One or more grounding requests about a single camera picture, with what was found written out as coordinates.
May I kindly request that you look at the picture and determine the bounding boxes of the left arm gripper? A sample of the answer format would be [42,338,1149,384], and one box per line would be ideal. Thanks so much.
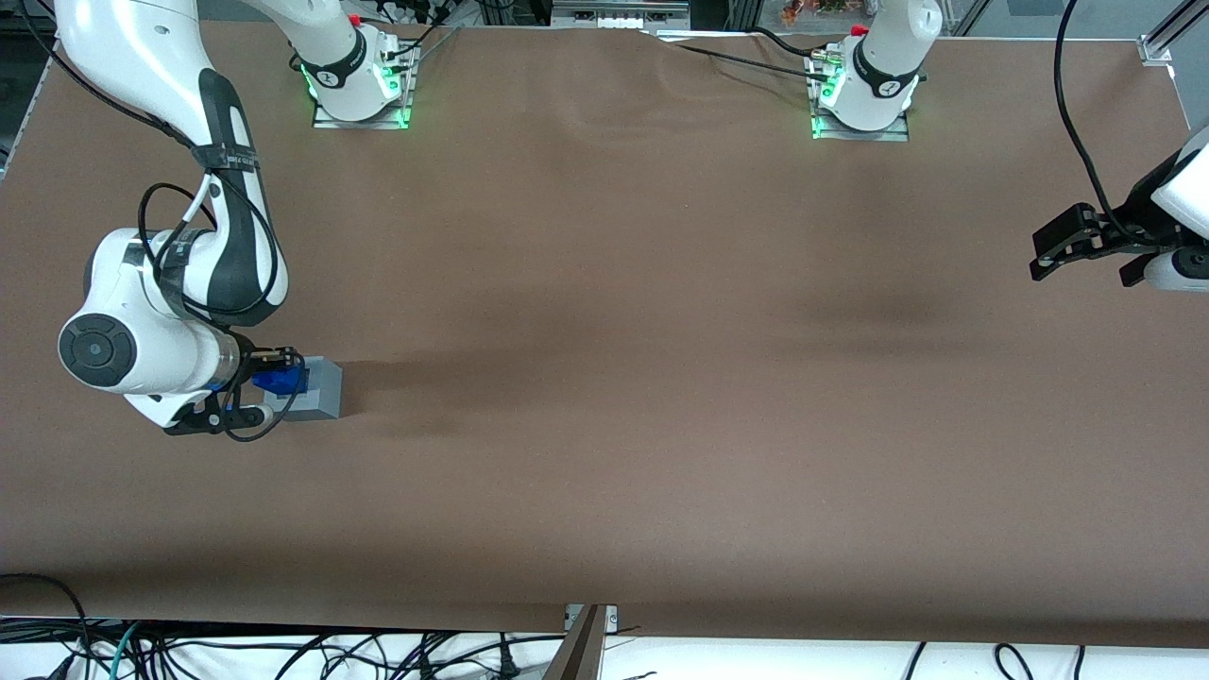
[1030,175,1183,288]

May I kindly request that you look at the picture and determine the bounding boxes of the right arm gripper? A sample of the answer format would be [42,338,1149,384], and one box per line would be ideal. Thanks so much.
[123,346,305,432]

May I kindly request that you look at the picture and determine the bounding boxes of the blue plastic part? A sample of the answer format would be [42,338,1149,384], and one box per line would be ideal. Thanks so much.
[250,365,309,397]

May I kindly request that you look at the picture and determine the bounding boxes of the gray cube base with hole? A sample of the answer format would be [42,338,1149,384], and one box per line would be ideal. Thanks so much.
[268,356,344,422]

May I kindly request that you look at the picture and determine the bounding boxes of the aluminium corner profile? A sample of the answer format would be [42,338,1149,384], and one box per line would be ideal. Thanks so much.
[1137,0,1209,67]

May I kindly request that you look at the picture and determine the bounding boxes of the brown table mat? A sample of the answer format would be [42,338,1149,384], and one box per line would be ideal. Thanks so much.
[0,17,1209,650]

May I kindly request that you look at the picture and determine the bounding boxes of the white power strip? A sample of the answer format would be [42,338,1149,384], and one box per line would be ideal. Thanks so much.
[552,3,692,31]

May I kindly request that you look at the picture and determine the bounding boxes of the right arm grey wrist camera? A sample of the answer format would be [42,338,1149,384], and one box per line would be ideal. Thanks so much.
[164,400,277,439]

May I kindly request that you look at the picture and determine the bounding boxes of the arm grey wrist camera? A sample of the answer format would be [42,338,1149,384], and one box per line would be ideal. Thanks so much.
[164,400,277,439]
[1143,247,1209,293]

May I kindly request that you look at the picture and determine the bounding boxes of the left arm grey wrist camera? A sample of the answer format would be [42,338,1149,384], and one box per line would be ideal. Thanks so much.
[1143,247,1209,293]

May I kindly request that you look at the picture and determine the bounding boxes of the left arm black wrist cable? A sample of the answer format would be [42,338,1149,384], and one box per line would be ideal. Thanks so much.
[1052,0,1151,243]

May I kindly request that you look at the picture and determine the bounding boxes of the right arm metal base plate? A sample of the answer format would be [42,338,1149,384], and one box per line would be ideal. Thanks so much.
[312,38,415,131]

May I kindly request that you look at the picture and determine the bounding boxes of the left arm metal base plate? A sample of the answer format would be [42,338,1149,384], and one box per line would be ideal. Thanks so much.
[809,52,911,144]

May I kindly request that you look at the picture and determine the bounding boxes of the thick black looped cable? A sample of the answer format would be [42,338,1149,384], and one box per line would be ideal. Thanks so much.
[0,572,94,680]

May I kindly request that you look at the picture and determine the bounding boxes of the black floor cable bundle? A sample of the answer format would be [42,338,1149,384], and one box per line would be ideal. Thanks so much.
[90,628,568,680]

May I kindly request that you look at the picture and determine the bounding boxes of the teal cable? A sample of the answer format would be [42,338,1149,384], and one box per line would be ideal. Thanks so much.
[106,620,145,680]

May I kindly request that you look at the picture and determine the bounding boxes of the aluminium table frame rail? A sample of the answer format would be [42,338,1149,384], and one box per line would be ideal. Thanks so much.
[0,38,63,182]

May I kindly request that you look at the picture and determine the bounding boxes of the black cable to left base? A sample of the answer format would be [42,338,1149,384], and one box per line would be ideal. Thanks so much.
[642,26,843,84]

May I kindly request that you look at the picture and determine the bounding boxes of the aluminium profile post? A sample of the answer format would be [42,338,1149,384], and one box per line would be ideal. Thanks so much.
[542,604,611,680]

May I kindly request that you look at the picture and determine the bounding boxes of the small metal bracket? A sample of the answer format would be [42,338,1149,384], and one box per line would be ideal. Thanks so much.
[564,603,619,633]

